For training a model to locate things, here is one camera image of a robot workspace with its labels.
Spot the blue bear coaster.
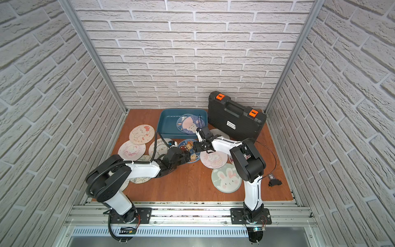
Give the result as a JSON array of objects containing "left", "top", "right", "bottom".
[{"left": 178, "top": 139, "right": 200, "bottom": 164}]

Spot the blue pink bunny coaster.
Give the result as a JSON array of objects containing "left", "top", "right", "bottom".
[{"left": 182, "top": 114, "right": 206, "bottom": 134}]

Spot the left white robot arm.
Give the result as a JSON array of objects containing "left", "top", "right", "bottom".
[{"left": 85, "top": 146, "right": 190, "bottom": 222}]

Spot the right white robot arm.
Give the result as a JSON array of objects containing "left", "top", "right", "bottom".
[{"left": 193, "top": 127, "right": 266, "bottom": 215}]

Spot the teal plastic storage box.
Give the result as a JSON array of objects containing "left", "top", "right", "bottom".
[{"left": 157, "top": 108, "right": 208, "bottom": 139}]

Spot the white bear flower coaster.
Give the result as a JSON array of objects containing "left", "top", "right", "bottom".
[{"left": 149, "top": 138, "right": 169, "bottom": 159}]

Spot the black plastic tool case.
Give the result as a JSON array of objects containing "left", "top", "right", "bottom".
[{"left": 208, "top": 91, "right": 267, "bottom": 142}]

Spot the green white bunny coaster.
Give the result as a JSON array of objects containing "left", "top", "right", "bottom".
[{"left": 211, "top": 163, "right": 243, "bottom": 193}]

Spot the cream line-art coaster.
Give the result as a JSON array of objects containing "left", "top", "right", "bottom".
[{"left": 130, "top": 155, "right": 151, "bottom": 184}]

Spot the pink rainbow unicorn coaster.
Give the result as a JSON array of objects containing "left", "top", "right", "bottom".
[{"left": 118, "top": 141, "right": 146, "bottom": 161}]

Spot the small black clip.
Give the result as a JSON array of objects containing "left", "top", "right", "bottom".
[{"left": 268, "top": 174, "right": 282, "bottom": 187}]

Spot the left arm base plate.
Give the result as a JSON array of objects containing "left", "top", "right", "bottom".
[{"left": 110, "top": 207, "right": 152, "bottom": 224}]

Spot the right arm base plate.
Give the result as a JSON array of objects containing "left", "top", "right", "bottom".
[{"left": 230, "top": 207, "right": 272, "bottom": 225}]

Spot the black corrugated cable conduit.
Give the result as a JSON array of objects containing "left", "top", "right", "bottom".
[{"left": 85, "top": 131, "right": 173, "bottom": 198}]

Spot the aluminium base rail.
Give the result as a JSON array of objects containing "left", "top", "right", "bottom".
[{"left": 64, "top": 201, "right": 318, "bottom": 237}]

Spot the aluminium corner post right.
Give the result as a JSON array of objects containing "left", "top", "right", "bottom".
[{"left": 265, "top": 0, "right": 325, "bottom": 115}]

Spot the aluminium corner post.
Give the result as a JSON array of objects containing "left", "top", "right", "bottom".
[
  {"left": 59, "top": 0, "right": 128, "bottom": 114},
  {"left": 265, "top": 0, "right": 325, "bottom": 115}
]

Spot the aluminium corner post left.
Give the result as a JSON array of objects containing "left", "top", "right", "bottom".
[{"left": 59, "top": 0, "right": 128, "bottom": 114}]

